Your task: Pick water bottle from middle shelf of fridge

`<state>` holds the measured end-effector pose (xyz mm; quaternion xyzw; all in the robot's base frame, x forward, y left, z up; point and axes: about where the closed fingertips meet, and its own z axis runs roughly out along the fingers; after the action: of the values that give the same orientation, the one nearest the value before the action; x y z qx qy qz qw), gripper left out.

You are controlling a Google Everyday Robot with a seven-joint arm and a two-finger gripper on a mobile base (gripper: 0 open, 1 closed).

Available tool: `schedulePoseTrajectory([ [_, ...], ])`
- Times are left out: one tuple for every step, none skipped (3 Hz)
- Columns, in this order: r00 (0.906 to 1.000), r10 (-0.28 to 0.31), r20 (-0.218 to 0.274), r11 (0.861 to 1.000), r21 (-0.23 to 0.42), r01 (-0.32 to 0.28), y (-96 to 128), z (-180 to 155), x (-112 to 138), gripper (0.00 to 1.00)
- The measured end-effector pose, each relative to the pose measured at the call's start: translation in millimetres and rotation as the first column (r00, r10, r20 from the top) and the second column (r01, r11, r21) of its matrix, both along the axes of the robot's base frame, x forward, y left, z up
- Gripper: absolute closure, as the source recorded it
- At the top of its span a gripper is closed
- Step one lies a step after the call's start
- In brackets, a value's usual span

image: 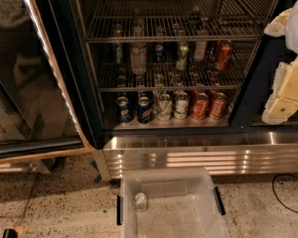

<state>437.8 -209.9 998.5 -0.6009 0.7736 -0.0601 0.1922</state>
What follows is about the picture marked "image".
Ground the white green soda can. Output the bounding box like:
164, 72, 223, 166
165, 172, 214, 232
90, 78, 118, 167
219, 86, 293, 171
158, 93, 172, 122
174, 91, 189, 120

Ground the clear plastic storage bin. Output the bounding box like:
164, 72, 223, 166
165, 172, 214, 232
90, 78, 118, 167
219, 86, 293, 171
117, 168, 228, 238

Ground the orange soda can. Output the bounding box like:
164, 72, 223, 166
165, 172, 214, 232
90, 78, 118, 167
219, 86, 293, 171
209, 92, 226, 120
191, 93, 209, 120

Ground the white green soda can right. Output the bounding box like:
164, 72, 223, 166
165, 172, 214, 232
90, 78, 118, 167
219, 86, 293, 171
174, 91, 189, 120

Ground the white can middle shelf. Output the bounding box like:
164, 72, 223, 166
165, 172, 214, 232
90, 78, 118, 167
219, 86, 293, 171
194, 41, 207, 61

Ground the clear plastic water bottle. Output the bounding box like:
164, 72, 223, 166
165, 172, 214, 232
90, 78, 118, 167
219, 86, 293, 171
130, 18, 147, 74

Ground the middle wire fridge shelf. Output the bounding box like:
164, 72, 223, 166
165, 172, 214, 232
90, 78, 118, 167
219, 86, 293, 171
96, 40, 259, 93

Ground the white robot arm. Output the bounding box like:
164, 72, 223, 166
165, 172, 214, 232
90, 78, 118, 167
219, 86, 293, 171
261, 0, 298, 125

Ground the blue Pepsi can left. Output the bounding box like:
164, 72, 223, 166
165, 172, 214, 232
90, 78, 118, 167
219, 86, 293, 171
116, 96, 131, 122

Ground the orange soda can left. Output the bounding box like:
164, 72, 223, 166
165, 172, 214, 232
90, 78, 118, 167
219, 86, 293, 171
191, 93, 209, 120

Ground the red soda can middle shelf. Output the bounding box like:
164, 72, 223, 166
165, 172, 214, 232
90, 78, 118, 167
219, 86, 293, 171
215, 40, 234, 71

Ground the stainless steel fridge base grille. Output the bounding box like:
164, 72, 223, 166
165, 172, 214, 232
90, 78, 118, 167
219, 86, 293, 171
92, 132, 298, 180

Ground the white green soda can left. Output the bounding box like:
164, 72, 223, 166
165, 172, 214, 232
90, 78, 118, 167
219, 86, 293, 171
158, 93, 172, 122

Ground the orange soda can right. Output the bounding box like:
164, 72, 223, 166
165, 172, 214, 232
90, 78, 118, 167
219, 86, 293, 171
209, 92, 226, 120

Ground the wire fridge shelf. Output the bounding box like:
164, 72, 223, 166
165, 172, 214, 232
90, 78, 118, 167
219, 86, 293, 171
85, 0, 278, 43
96, 40, 259, 93

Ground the black round object on floor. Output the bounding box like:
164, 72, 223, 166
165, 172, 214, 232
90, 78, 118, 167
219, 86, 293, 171
2, 229, 18, 238

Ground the green bottle middle shelf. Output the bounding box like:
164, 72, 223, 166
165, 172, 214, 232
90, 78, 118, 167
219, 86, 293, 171
112, 24, 123, 64

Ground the upper wire fridge shelf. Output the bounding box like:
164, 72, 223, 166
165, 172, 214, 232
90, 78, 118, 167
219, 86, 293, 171
85, 0, 278, 43

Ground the glass fridge door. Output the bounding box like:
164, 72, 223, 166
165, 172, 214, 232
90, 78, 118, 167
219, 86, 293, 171
0, 0, 93, 165

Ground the blue Pepsi can right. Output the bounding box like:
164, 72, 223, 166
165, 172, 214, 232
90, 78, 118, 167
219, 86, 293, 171
137, 96, 152, 124

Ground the small clear cup in bin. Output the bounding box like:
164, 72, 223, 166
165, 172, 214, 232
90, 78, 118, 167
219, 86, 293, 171
134, 192, 147, 212

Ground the blue pepsi can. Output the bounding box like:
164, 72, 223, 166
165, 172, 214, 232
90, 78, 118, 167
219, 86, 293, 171
137, 96, 152, 124
116, 96, 131, 122

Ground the green soda can middle shelf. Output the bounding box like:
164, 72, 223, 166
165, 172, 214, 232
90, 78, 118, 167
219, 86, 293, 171
176, 42, 189, 70

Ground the blue Pepsi can middle shelf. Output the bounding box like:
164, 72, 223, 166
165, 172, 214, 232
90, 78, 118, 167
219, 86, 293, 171
154, 43, 166, 62

